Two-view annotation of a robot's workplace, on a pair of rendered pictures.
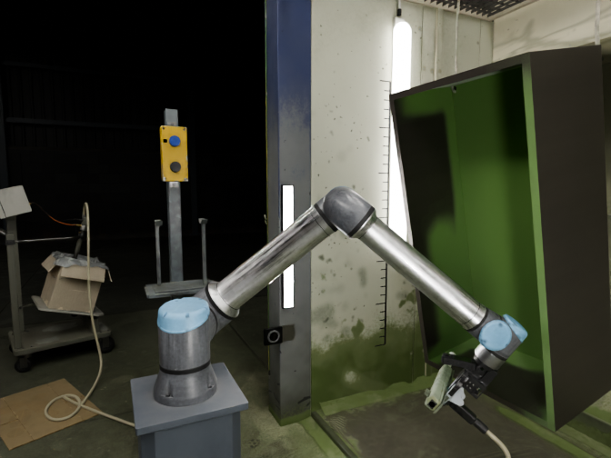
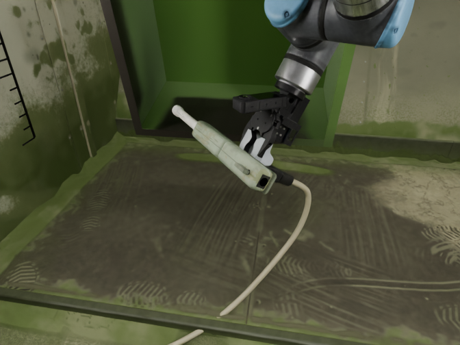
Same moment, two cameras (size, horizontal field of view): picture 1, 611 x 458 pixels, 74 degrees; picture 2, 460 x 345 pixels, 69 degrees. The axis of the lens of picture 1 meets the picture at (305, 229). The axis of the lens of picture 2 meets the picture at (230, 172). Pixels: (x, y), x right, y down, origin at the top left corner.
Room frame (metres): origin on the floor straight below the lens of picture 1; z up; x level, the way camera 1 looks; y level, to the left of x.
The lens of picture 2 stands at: (1.01, 0.06, 0.91)
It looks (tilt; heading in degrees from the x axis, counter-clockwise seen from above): 32 degrees down; 305
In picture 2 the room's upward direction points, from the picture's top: straight up
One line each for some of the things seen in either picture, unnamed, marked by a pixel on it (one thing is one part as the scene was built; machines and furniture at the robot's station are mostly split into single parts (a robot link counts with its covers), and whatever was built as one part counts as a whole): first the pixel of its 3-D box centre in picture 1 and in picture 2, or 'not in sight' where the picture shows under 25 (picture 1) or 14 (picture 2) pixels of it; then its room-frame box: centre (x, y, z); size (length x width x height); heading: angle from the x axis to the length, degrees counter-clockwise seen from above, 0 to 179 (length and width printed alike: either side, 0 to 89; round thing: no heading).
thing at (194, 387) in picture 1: (185, 374); not in sight; (1.20, 0.37, 0.69); 0.19 x 0.19 x 0.10
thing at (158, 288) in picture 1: (181, 253); not in sight; (1.90, 0.58, 0.95); 0.26 x 0.15 x 0.32; 115
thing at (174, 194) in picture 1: (176, 274); not in sight; (2.04, 0.66, 0.82); 0.06 x 0.06 x 1.64; 25
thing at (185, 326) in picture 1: (185, 330); not in sight; (1.21, 0.37, 0.83); 0.17 x 0.15 x 0.18; 175
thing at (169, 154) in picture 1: (174, 154); not in sight; (1.99, 0.63, 1.42); 0.12 x 0.06 x 0.26; 115
